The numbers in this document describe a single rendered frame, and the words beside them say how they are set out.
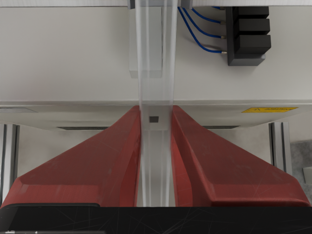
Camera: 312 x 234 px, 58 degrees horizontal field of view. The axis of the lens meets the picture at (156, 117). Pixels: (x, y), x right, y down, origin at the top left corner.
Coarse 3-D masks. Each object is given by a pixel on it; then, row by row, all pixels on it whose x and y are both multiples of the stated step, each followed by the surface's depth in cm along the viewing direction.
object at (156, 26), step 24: (144, 0) 9; (168, 0) 9; (144, 24) 9; (168, 24) 9; (144, 48) 10; (168, 48) 10; (144, 72) 10; (168, 72) 10; (144, 96) 11; (168, 96) 11; (144, 120) 12; (168, 120) 12; (144, 144) 12; (168, 144) 12; (144, 168) 13; (168, 168) 13; (144, 192) 14; (168, 192) 14
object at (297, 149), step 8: (296, 144) 106; (304, 144) 106; (296, 152) 106; (304, 152) 106; (296, 160) 105; (304, 160) 105; (296, 168) 105; (304, 168) 103; (296, 176) 104; (304, 176) 104; (304, 184) 104; (304, 192) 104
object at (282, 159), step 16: (240, 16) 42; (256, 16) 42; (192, 32) 44; (240, 32) 41; (256, 32) 41; (240, 48) 41; (256, 48) 41; (240, 64) 46; (256, 64) 46; (0, 128) 75; (16, 128) 78; (272, 128) 77; (288, 128) 76; (0, 144) 75; (16, 144) 77; (272, 144) 77; (288, 144) 75; (0, 160) 74; (16, 160) 77; (272, 160) 77; (288, 160) 74; (0, 176) 73; (16, 176) 77; (0, 192) 73
